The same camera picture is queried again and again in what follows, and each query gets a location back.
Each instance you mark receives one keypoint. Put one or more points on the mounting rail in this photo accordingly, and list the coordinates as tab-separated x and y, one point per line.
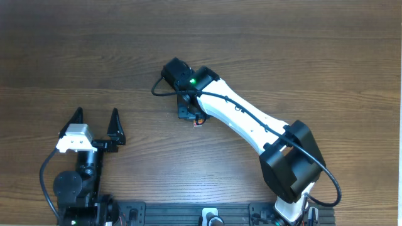
182	213

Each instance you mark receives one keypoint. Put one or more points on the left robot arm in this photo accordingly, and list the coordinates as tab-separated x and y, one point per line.
78	185

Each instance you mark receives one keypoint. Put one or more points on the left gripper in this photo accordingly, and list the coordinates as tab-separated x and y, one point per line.
106	146

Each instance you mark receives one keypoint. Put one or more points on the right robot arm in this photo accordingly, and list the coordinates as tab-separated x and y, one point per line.
245	119

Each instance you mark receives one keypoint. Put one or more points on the red cube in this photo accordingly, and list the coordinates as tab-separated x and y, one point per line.
198	125

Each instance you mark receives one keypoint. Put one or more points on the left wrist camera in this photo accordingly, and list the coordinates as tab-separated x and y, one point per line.
75	138

